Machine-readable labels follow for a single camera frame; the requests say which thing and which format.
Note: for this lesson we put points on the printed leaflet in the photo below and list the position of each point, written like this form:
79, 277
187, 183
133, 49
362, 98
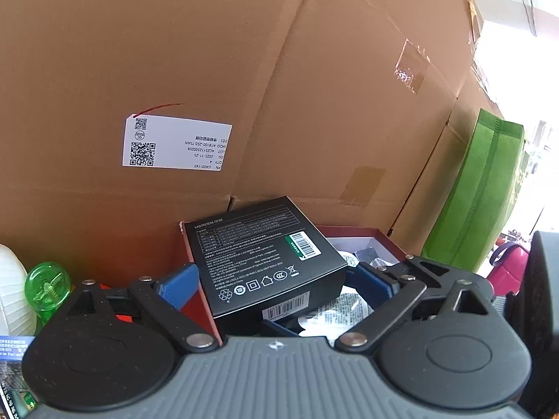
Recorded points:
15, 366

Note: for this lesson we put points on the green fabric bag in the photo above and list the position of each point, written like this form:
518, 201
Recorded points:
476, 192

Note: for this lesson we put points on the dark textured object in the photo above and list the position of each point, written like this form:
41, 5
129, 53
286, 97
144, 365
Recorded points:
541, 314

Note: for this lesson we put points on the magenta bag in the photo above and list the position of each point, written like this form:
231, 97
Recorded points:
511, 270

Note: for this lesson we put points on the clear printed plastic packet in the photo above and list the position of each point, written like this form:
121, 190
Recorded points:
345, 310

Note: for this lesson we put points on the red storage box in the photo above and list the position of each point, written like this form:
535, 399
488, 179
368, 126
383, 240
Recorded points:
206, 316

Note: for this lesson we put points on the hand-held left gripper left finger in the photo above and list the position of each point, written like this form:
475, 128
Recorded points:
179, 288

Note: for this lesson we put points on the green plastic cup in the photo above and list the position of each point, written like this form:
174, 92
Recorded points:
46, 288

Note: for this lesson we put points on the low cardboard box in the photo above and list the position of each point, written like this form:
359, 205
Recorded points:
432, 183

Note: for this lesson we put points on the cardboard box with tape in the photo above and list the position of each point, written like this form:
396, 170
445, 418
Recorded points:
478, 91

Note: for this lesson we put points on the black product box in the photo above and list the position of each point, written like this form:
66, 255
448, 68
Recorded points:
262, 253

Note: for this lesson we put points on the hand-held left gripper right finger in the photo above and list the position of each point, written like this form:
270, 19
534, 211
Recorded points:
371, 283

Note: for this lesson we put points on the large cardboard box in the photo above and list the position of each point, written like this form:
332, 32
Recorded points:
174, 52

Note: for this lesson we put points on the white bowl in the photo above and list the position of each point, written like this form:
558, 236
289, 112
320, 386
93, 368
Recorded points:
13, 288

